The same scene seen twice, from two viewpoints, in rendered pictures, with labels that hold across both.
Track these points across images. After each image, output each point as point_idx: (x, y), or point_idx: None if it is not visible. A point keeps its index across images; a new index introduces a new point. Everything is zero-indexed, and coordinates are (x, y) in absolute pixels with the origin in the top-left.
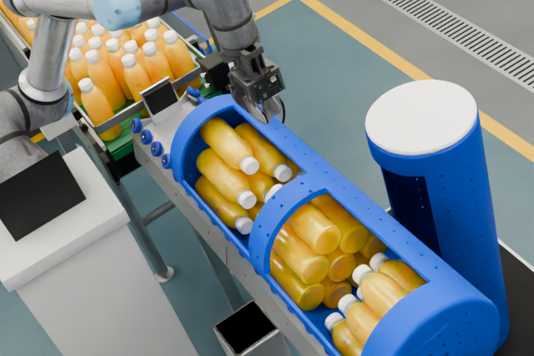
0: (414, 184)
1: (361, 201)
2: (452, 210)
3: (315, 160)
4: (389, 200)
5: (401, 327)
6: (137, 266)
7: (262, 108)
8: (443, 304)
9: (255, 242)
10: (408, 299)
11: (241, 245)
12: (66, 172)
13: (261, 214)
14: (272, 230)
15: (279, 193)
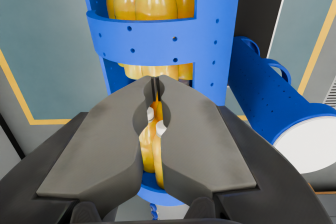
0: None
1: (213, 90)
2: None
3: None
4: None
5: (152, 200)
6: None
7: (163, 85)
8: (183, 204)
9: (91, 32)
10: (168, 195)
11: None
12: None
13: (105, 26)
14: (109, 59)
15: (139, 30)
